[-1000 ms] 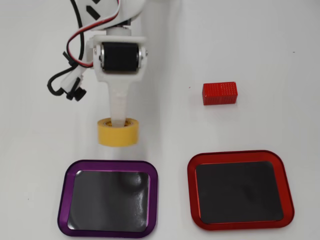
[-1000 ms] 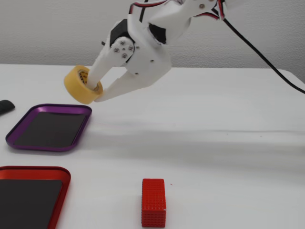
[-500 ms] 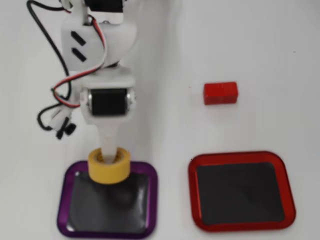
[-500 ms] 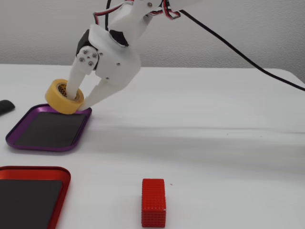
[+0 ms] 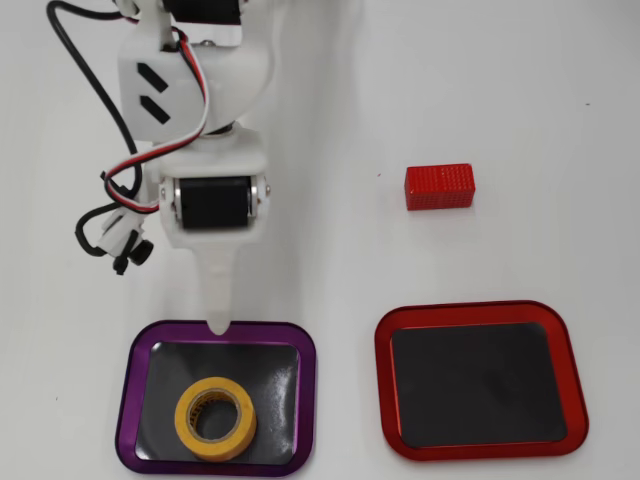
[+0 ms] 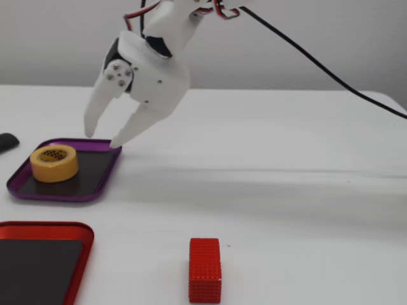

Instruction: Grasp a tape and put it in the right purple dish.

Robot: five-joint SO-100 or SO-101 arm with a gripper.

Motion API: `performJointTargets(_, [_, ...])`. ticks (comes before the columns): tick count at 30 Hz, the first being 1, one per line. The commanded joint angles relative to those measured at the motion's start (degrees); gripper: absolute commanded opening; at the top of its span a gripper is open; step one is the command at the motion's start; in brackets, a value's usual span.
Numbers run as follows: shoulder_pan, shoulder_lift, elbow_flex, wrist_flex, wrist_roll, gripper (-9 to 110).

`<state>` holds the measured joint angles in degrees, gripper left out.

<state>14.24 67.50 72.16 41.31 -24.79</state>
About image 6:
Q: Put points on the red metal tray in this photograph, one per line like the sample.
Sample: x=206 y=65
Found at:
x=35 y=270

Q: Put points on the black rounded object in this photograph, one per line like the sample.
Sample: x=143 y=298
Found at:
x=8 y=139

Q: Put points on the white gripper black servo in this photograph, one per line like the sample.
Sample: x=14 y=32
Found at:
x=159 y=83

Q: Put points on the purple metal tray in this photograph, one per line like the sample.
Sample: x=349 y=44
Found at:
x=95 y=178

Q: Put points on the yellow masking tape roll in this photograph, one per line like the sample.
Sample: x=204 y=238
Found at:
x=54 y=170

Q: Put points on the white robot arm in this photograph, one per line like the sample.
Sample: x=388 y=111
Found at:
x=173 y=22

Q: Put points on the red studded block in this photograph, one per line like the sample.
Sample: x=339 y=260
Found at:
x=205 y=273

